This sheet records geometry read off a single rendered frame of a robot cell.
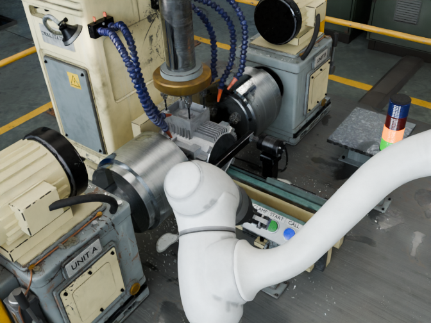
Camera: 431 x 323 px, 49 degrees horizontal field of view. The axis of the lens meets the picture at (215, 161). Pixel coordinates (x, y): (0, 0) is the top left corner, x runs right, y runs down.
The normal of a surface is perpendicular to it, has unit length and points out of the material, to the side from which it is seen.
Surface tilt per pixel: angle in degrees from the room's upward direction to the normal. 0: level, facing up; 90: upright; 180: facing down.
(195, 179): 31
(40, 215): 90
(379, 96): 0
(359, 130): 0
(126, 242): 89
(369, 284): 0
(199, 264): 37
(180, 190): 45
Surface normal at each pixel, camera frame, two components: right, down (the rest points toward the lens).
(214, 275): -0.27, -0.25
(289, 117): -0.59, 0.51
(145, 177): 0.48, -0.40
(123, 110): 0.80, 0.33
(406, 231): -0.04, -0.79
